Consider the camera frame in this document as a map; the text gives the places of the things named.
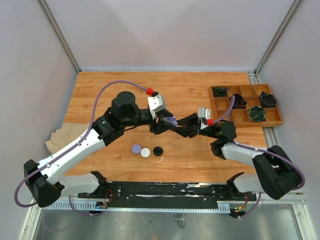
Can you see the wooden compartment tray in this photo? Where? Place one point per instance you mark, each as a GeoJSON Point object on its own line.
{"type": "Point", "coordinates": [222, 107]}

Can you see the rolled black tie centre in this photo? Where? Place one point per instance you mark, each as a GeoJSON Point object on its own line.
{"type": "Point", "coordinates": [239, 102]}

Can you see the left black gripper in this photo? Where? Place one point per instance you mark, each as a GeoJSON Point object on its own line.
{"type": "Point", "coordinates": [162, 126]}

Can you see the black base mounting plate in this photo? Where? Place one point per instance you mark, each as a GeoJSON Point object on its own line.
{"type": "Point", "coordinates": [121, 190]}

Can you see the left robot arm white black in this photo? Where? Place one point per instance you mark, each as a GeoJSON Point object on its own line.
{"type": "Point", "coordinates": [46, 179]}

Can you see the rolled dark tie right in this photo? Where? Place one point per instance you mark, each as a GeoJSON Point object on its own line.
{"type": "Point", "coordinates": [267, 100]}

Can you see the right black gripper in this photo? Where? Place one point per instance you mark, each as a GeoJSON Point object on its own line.
{"type": "Point", "coordinates": [191, 127]}

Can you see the rolled dark tie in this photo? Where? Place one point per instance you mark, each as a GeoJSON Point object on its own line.
{"type": "Point", "coordinates": [267, 100]}
{"type": "Point", "coordinates": [220, 92]}

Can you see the black earbud charging case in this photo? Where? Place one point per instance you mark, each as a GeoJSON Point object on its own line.
{"type": "Point", "coordinates": [158, 151]}

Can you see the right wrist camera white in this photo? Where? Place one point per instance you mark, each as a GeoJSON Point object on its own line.
{"type": "Point", "coordinates": [204, 114]}

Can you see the white slotted cable duct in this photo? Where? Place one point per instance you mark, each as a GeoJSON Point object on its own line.
{"type": "Point", "coordinates": [145, 205]}

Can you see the rolled dark tie top left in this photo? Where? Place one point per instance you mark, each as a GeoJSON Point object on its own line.
{"type": "Point", "coordinates": [220, 92]}

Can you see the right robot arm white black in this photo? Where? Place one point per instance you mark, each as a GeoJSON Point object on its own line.
{"type": "Point", "coordinates": [275, 174]}

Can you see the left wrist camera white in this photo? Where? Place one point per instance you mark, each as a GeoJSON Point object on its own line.
{"type": "Point", "coordinates": [156, 103]}

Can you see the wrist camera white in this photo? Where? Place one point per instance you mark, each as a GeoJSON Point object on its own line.
{"type": "Point", "coordinates": [204, 114]}
{"type": "Point", "coordinates": [156, 103]}

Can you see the purple charging case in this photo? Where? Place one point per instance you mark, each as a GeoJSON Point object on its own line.
{"type": "Point", "coordinates": [171, 120]}
{"type": "Point", "coordinates": [136, 149]}

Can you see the beige folded cloth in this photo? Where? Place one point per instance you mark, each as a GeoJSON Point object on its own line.
{"type": "Point", "coordinates": [65, 135]}

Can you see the white earbud charging case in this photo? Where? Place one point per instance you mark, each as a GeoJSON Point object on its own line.
{"type": "Point", "coordinates": [145, 152]}

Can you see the rolled blue yellow tie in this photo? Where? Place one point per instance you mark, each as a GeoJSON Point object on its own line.
{"type": "Point", "coordinates": [257, 114]}

